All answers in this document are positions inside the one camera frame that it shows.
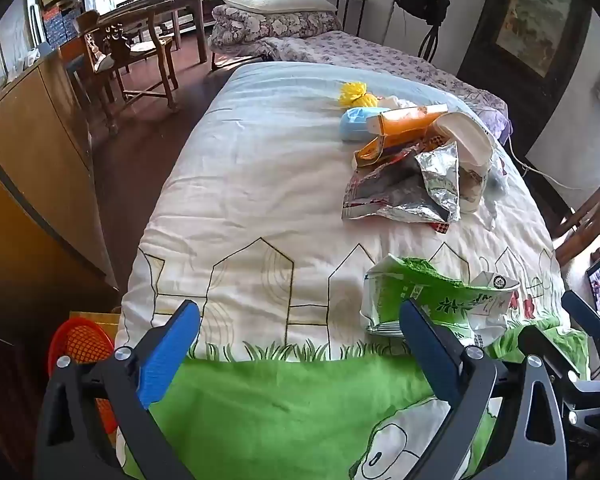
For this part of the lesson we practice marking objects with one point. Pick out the folded floral quilt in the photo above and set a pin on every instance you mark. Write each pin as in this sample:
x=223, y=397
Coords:
x=260, y=25

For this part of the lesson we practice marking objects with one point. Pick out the black metal stand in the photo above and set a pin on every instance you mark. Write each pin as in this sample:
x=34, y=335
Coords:
x=432, y=40

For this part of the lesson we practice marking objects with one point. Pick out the light blue packet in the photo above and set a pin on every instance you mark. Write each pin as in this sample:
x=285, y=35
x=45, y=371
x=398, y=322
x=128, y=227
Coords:
x=355, y=125

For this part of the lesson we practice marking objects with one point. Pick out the orange carton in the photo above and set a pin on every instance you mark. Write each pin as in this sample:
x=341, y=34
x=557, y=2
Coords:
x=410, y=120

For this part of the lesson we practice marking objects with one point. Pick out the red plastic basket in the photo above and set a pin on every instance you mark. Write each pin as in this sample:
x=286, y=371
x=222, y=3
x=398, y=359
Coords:
x=80, y=342

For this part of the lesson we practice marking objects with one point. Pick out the white towel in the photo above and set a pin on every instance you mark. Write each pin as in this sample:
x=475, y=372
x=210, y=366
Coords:
x=395, y=102

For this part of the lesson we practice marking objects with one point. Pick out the shelf of boxes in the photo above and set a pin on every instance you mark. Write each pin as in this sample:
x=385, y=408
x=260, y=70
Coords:
x=60, y=15

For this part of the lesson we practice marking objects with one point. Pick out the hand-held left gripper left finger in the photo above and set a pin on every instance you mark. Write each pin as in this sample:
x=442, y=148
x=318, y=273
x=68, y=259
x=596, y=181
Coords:
x=167, y=355

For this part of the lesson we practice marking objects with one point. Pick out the light wooden cabinet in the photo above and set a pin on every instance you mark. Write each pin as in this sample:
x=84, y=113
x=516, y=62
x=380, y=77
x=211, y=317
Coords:
x=30, y=160

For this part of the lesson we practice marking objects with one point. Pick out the silver foil snack bag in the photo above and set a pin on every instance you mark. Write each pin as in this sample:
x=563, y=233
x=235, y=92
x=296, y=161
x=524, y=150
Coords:
x=395, y=195

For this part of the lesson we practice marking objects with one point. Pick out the cartoon printed blanket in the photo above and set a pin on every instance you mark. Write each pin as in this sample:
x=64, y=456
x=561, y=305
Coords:
x=280, y=185

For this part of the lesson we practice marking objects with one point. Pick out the cream pillow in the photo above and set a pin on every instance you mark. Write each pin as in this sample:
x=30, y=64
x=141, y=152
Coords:
x=280, y=2

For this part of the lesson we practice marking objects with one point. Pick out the yellow foam fruit net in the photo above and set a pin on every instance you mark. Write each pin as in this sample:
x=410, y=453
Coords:
x=355, y=94

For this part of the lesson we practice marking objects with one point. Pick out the carved back wooden chair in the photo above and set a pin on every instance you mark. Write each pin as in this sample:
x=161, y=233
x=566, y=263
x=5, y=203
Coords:
x=115, y=42

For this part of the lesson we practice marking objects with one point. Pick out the yellow mat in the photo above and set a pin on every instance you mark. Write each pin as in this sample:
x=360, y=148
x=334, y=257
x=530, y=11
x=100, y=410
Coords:
x=105, y=317

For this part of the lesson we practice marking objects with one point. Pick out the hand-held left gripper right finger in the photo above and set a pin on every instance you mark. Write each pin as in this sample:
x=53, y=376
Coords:
x=430, y=350

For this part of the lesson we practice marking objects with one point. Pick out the green white packaging bag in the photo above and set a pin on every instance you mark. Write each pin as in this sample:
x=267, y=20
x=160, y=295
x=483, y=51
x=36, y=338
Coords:
x=430, y=285

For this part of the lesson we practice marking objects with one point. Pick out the dark framed painting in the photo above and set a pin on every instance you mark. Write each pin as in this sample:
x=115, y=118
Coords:
x=530, y=15

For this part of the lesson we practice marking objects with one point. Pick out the white paper cup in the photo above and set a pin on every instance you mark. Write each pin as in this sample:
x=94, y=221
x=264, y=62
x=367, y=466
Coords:
x=467, y=140

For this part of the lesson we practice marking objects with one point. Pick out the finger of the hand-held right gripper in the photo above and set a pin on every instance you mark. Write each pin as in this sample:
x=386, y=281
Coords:
x=582, y=312

